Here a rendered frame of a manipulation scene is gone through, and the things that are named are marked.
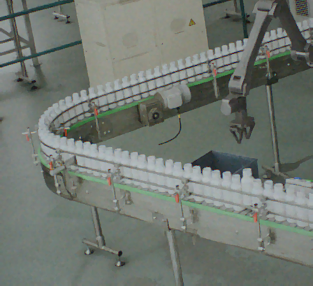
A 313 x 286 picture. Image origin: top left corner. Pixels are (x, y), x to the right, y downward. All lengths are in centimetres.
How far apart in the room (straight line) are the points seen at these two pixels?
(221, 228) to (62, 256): 213
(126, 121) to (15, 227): 145
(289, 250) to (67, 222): 288
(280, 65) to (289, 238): 253
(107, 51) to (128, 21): 34
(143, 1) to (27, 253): 298
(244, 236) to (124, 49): 431
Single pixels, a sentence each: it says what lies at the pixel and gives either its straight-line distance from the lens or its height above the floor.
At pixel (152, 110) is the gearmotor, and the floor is 96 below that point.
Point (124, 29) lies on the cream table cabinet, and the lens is 786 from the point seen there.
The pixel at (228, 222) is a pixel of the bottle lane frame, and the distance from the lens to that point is 385.
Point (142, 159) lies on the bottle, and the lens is 412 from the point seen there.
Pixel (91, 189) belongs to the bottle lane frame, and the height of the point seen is 93.
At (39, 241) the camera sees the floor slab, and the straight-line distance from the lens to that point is 609.
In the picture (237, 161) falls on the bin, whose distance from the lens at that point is 454.
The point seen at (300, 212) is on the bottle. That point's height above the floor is 107.
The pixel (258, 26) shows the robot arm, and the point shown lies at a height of 181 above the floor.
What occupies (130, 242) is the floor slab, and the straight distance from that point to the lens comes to 581.
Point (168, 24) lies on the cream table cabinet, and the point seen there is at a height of 80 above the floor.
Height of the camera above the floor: 275
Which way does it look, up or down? 21 degrees down
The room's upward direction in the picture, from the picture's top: 9 degrees counter-clockwise
